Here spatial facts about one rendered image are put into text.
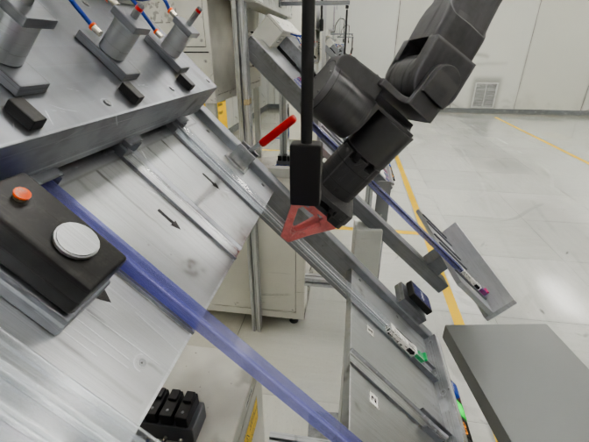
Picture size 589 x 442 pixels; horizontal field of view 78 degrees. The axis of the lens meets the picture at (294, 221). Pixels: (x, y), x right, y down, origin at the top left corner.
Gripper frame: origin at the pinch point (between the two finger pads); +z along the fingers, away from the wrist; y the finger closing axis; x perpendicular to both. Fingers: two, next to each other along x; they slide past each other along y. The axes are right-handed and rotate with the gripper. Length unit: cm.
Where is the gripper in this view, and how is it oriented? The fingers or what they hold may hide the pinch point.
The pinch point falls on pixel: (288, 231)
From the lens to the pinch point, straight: 49.2
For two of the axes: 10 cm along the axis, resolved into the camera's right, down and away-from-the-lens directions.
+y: -1.5, 4.4, -8.8
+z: -6.2, 6.5, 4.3
